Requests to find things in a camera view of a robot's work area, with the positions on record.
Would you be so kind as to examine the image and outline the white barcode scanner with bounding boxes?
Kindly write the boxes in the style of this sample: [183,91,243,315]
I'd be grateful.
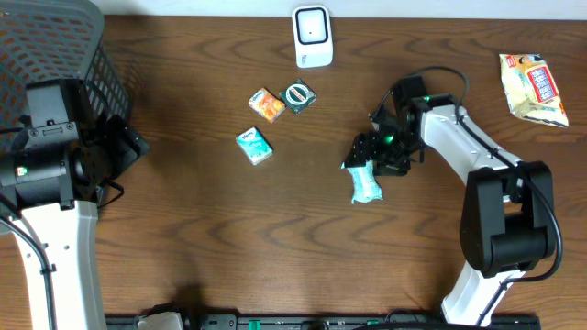
[292,5,334,69]

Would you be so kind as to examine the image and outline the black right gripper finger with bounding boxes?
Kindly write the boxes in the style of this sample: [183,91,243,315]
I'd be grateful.
[342,137,369,169]
[373,162,411,177]

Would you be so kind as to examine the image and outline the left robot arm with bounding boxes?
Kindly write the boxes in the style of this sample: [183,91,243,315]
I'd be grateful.
[1,79,150,329]

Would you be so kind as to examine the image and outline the yellow snack bag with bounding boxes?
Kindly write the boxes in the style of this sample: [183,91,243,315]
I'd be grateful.
[499,53,569,128]

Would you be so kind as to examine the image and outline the orange tissue packet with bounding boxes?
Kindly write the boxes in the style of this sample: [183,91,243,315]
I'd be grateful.
[249,88,286,123]

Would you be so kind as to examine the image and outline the dark green round-logo packet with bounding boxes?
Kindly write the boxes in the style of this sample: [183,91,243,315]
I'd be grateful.
[279,79,317,116]

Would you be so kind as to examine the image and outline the teal Kleenex tissue packet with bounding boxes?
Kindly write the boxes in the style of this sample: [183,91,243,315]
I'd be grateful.
[236,126,273,165]

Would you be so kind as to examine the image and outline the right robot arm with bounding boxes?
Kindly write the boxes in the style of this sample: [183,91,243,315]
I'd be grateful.
[342,73,563,327]

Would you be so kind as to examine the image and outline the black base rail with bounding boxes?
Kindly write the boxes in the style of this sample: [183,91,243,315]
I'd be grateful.
[105,304,542,330]

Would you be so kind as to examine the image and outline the dark grey plastic basket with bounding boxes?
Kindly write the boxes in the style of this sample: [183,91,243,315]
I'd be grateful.
[1,0,132,153]

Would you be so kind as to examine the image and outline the teal wipes packet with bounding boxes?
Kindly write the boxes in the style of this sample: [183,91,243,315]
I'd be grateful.
[341,160,382,204]

